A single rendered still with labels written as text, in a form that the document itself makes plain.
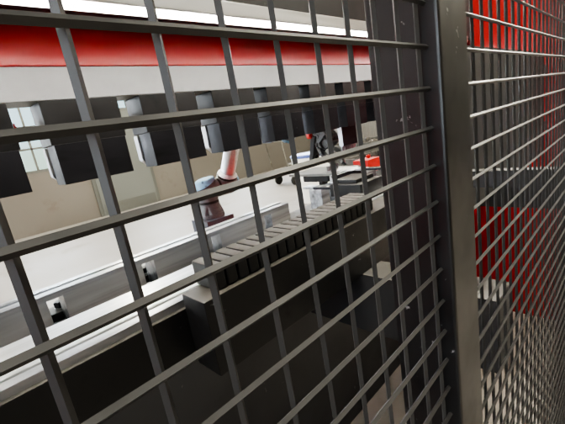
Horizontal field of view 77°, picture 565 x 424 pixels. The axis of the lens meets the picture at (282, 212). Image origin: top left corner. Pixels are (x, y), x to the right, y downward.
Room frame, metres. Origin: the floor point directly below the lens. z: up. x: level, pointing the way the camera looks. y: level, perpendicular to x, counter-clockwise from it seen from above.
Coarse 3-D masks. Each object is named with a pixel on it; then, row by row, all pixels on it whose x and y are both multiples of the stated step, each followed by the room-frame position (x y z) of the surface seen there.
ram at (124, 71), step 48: (0, 48) 0.71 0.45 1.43; (48, 48) 0.76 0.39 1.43; (96, 48) 0.82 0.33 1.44; (144, 48) 0.89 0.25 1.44; (192, 48) 0.98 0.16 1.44; (240, 48) 1.09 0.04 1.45; (288, 48) 1.23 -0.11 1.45; (336, 48) 1.41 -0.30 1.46; (0, 96) 0.69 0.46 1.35; (48, 96) 0.74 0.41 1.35; (96, 96) 0.80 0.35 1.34
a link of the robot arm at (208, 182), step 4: (208, 176) 2.10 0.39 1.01; (212, 176) 2.06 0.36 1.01; (200, 180) 2.03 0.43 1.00; (204, 180) 2.00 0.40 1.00; (208, 180) 2.00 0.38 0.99; (212, 180) 2.02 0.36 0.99; (216, 180) 2.06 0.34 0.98; (196, 184) 2.01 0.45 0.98; (200, 184) 1.99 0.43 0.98; (204, 184) 1.99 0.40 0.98; (208, 184) 2.00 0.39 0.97; (212, 184) 2.01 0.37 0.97; (216, 184) 2.04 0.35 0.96; (220, 184) 2.05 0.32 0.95; (196, 188) 2.02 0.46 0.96; (200, 188) 1.99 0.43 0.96; (204, 188) 1.99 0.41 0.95; (208, 188) 2.00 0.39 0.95; (204, 200) 1.99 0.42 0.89; (208, 200) 1.99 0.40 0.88; (212, 200) 2.00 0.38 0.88
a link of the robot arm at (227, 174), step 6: (234, 150) 2.01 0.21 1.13; (228, 156) 2.02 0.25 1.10; (234, 156) 2.03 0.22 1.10; (222, 162) 2.06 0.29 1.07; (228, 162) 2.04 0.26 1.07; (234, 162) 2.05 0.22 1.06; (222, 168) 2.07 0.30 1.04; (228, 168) 2.05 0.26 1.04; (234, 168) 2.07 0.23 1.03; (222, 174) 2.07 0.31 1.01; (228, 174) 2.07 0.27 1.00; (234, 174) 2.09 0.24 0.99; (222, 180) 2.07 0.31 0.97; (228, 180) 2.07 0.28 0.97; (234, 180) 2.09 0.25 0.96
